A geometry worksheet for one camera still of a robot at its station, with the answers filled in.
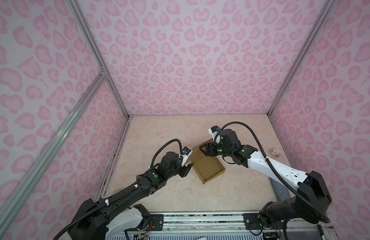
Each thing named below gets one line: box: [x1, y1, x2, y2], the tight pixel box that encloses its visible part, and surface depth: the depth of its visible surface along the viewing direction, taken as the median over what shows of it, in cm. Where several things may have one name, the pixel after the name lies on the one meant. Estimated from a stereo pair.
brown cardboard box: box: [186, 138, 226, 185], surface depth 91 cm
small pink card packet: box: [269, 147, 281, 158], surface depth 98 cm
